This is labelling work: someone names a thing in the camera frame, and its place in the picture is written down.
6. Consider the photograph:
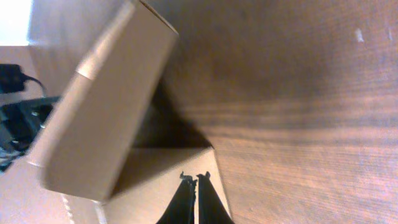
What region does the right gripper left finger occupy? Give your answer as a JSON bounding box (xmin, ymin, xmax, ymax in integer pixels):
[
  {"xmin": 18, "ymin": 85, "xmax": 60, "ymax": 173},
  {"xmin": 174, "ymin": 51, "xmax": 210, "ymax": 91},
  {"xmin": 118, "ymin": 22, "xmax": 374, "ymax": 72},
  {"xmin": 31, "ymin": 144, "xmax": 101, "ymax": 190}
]
[{"xmin": 157, "ymin": 172, "xmax": 197, "ymax": 224}]

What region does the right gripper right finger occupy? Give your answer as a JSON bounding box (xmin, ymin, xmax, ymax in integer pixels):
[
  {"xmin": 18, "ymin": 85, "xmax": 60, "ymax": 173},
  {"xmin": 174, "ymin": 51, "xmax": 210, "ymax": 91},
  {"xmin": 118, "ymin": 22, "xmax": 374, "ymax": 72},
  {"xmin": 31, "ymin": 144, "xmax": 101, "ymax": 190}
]
[{"xmin": 197, "ymin": 172, "xmax": 234, "ymax": 224}]

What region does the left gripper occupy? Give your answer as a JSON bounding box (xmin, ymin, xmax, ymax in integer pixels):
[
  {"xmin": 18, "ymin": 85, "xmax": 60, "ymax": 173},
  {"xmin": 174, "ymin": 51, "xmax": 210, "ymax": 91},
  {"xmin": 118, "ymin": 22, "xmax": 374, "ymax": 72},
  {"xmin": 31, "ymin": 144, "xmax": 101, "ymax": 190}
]
[{"xmin": 1, "ymin": 63, "xmax": 60, "ymax": 171}]

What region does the cardboard box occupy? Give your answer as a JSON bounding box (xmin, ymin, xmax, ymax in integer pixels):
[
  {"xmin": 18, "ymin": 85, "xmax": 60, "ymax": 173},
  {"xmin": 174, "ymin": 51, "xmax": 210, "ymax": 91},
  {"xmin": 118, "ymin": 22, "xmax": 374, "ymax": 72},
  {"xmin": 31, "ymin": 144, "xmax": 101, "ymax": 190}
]
[{"xmin": 1, "ymin": 2, "xmax": 227, "ymax": 223}]

